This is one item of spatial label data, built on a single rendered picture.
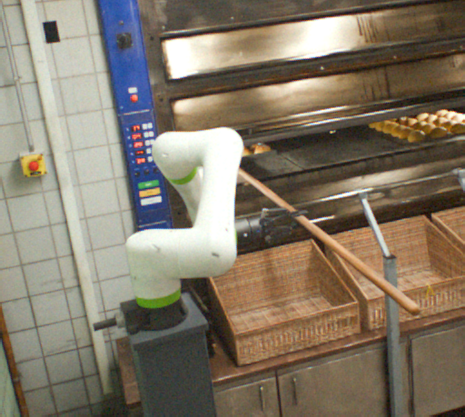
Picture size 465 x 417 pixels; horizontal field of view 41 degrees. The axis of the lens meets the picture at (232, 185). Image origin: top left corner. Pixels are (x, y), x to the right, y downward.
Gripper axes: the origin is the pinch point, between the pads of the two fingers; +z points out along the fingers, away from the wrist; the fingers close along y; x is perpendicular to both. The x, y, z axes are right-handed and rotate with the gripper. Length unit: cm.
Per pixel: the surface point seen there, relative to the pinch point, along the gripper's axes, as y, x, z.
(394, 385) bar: 83, 3, 35
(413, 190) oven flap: 21, -55, 82
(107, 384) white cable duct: 84, -57, -82
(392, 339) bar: 60, 3, 35
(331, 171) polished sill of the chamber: 3, -57, 39
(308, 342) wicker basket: 59, -8, 2
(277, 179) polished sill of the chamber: 2, -58, 12
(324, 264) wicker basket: 41, -40, 25
